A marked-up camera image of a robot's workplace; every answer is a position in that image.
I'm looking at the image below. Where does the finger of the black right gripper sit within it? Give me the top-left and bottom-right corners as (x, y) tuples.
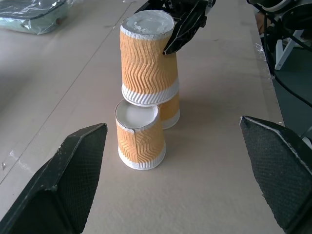
(162, 2), (208, 56)
(135, 0), (158, 13)

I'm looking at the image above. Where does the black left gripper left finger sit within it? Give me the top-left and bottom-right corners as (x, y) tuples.
(0, 123), (108, 234)

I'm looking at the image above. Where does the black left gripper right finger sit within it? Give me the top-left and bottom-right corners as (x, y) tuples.
(239, 116), (312, 234)

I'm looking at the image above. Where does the orange ribbed paper cup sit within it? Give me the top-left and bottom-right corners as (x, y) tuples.
(157, 90), (181, 130)
(113, 98), (167, 171)
(119, 10), (180, 106)

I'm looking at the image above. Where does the black and white machine base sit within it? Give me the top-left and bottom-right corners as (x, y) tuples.
(246, 0), (312, 15)

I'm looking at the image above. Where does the clear plastic bag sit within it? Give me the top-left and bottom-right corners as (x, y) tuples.
(0, 0), (77, 35)

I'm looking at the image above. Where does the black cable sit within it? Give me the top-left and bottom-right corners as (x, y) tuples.
(253, 4), (312, 108)

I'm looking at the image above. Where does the white metal frame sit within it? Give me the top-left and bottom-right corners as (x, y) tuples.
(274, 29), (308, 71)

